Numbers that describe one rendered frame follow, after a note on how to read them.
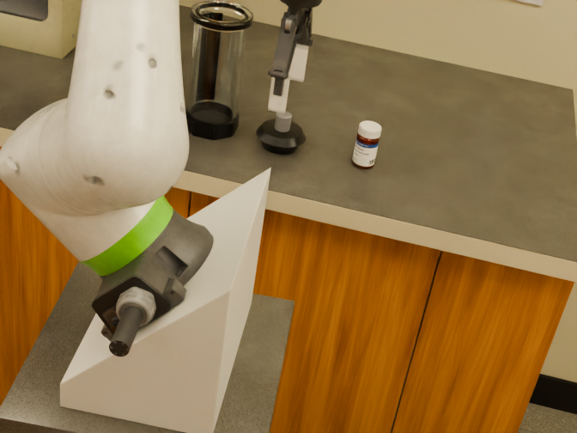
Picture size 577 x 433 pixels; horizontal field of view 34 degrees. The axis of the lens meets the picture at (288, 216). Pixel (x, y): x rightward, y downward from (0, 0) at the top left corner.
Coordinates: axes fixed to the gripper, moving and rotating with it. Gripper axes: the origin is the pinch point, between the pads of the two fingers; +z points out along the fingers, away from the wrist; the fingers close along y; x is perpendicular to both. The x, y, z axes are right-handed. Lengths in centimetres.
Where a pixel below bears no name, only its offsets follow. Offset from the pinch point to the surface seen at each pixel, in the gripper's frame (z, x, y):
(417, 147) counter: 11.6, 24.2, -11.9
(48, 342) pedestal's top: 11, -14, 64
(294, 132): 7.8, 2.6, 0.5
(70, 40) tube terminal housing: 8, -49, -17
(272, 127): 7.8, -1.6, 0.6
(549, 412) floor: 106, 74, -57
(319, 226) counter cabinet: 18.4, 11.4, 12.2
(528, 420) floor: 106, 69, -51
